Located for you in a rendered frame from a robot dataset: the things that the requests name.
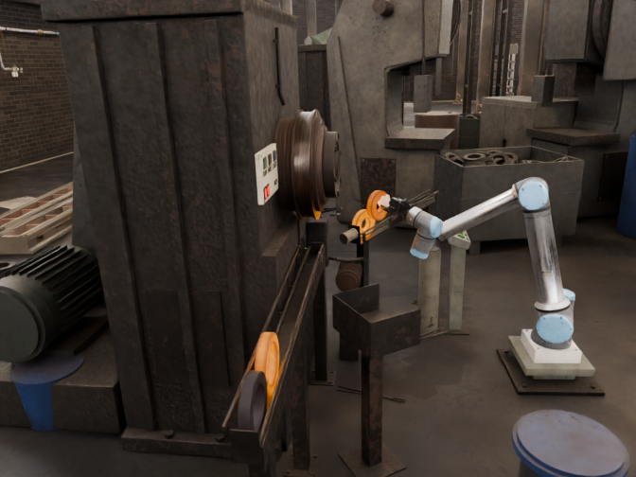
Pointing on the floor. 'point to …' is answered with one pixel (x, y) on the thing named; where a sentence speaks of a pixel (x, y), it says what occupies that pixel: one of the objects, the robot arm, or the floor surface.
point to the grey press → (591, 94)
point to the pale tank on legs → (492, 51)
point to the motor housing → (346, 273)
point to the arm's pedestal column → (548, 386)
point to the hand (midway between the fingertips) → (378, 202)
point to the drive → (61, 327)
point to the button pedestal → (456, 287)
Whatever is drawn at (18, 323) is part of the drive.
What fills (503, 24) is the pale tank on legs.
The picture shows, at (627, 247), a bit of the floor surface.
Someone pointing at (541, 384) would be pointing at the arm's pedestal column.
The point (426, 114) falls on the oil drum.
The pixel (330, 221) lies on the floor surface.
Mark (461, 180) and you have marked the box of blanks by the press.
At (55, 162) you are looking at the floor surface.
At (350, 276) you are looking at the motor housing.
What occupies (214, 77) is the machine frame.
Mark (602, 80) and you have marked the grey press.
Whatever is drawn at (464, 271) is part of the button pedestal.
